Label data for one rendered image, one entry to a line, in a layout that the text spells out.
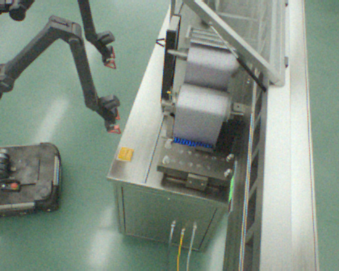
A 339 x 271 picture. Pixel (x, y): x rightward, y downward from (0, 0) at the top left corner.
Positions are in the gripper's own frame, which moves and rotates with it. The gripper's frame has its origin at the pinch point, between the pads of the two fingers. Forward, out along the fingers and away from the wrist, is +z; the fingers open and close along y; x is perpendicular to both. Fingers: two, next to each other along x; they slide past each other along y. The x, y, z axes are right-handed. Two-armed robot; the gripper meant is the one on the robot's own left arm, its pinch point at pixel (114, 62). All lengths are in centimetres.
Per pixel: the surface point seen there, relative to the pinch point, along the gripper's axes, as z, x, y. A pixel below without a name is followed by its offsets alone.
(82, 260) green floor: 75, 79, -86
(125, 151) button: 12, 4, -59
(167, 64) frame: -0.9, -33.8, -23.3
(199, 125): 9, -41, -63
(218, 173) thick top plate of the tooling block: 25, -41, -83
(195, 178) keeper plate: 21, -30, -84
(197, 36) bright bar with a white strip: -13, -56, -27
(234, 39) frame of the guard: -47, -72, -77
